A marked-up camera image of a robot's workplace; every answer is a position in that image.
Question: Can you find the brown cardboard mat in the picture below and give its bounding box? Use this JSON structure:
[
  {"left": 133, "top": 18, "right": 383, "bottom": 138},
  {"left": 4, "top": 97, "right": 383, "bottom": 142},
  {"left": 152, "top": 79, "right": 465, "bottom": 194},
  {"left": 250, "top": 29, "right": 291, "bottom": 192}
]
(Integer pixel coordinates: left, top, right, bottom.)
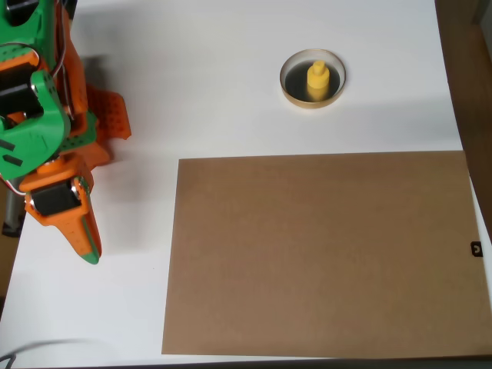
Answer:
[{"left": 161, "top": 150, "right": 492, "bottom": 357}]

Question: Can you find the thin dark cable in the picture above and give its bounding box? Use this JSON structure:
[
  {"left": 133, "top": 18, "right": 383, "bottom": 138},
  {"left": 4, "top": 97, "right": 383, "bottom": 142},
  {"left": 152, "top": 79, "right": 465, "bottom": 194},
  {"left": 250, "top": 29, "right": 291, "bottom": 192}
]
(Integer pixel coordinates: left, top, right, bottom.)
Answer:
[{"left": 0, "top": 337, "right": 93, "bottom": 369}]

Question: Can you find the round dish with gold rim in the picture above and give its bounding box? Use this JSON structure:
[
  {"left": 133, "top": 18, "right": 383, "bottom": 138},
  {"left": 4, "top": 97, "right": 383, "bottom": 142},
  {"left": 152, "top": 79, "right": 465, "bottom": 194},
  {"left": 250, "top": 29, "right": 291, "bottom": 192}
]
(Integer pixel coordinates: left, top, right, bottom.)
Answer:
[{"left": 279, "top": 48, "right": 347, "bottom": 109}]

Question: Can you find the grey metal table leg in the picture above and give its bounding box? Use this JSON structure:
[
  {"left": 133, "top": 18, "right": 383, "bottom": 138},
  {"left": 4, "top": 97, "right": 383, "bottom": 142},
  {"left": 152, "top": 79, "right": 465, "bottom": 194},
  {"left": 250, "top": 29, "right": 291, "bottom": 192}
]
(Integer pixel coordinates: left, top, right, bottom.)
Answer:
[{"left": 2, "top": 191, "right": 28, "bottom": 238}]

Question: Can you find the small yellow plastic piece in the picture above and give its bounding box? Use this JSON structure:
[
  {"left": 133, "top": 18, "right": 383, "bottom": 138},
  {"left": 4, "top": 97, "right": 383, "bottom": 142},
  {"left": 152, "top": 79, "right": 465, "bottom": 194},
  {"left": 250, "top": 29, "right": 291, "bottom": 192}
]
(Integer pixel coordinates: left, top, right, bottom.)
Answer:
[{"left": 306, "top": 60, "right": 331, "bottom": 103}]

